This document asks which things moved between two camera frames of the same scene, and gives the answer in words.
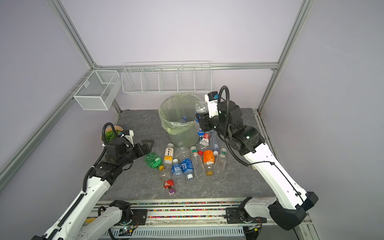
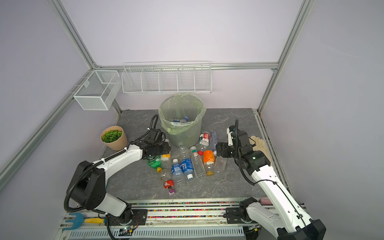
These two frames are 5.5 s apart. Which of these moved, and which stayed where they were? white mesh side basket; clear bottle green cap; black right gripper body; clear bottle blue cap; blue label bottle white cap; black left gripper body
Moved: black left gripper body; black right gripper body
Stayed: blue label bottle white cap; white mesh side basket; clear bottle green cap; clear bottle blue cap
